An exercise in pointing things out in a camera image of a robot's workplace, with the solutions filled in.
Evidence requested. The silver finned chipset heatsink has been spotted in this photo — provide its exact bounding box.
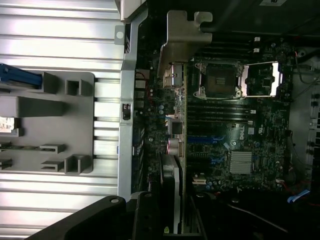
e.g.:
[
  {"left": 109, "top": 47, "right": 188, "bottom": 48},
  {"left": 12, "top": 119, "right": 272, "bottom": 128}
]
[{"left": 229, "top": 150, "right": 254, "bottom": 175}]

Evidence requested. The grey metal PC case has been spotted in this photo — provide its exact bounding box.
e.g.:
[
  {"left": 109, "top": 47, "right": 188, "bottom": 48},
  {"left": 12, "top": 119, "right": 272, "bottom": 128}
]
[{"left": 113, "top": 0, "right": 320, "bottom": 208}]

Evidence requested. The blue PCIe expansion slot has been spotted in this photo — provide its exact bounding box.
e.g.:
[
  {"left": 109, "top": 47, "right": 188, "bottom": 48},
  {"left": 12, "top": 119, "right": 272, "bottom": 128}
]
[{"left": 187, "top": 136, "right": 227, "bottom": 145}]

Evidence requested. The long black expansion slot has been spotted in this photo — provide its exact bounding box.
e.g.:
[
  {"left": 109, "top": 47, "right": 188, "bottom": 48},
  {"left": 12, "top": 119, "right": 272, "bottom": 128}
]
[{"left": 187, "top": 126, "right": 235, "bottom": 135}]

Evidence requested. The green motherboard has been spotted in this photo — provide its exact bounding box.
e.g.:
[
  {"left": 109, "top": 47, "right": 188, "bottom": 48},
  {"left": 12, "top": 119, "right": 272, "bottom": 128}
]
[{"left": 133, "top": 42, "right": 297, "bottom": 198}]

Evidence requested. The RAM slot with white latches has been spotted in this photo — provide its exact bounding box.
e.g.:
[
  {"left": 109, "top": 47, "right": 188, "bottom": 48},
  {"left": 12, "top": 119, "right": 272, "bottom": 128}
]
[
  {"left": 187, "top": 119, "right": 253, "bottom": 127},
  {"left": 187, "top": 107, "right": 256, "bottom": 115},
  {"left": 199, "top": 48, "right": 260, "bottom": 54},
  {"left": 212, "top": 36, "right": 261, "bottom": 43}
]

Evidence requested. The green RAM stick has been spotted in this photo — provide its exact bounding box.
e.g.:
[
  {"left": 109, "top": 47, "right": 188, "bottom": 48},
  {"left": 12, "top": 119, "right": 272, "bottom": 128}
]
[{"left": 0, "top": 142, "right": 55, "bottom": 152}]

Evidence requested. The grey parts rack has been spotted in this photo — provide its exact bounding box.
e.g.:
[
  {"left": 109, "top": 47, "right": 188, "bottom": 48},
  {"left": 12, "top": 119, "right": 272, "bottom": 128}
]
[{"left": 0, "top": 71, "right": 96, "bottom": 175}]

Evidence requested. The CPU socket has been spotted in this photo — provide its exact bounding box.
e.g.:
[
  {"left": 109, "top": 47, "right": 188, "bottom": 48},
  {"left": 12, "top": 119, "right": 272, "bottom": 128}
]
[{"left": 194, "top": 59, "right": 245, "bottom": 100}]

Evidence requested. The silver socket cover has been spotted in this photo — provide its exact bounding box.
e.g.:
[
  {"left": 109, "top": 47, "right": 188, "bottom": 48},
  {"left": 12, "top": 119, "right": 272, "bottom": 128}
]
[{"left": 240, "top": 61, "right": 284, "bottom": 99}]

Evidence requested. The silver CPU chip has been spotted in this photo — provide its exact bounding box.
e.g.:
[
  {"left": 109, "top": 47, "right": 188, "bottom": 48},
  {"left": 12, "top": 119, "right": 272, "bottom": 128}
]
[{"left": 0, "top": 116, "right": 16, "bottom": 135}]

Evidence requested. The disk in blue carrier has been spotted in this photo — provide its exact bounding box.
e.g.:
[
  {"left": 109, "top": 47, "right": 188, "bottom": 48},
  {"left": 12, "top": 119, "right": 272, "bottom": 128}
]
[{"left": 0, "top": 63, "right": 43, "bottom": 90}]

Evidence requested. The white case sticker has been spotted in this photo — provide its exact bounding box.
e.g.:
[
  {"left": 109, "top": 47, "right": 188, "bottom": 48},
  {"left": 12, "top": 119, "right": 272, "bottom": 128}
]
[{"left": 259, "top": 0, "right": 289, "bottom": 7}]

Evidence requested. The blue flat cable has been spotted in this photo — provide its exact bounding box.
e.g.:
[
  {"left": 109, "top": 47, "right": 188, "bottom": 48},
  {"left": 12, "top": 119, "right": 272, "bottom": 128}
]
[{"left": 286, "top": 189, "right": 311, "bottom": 204}]

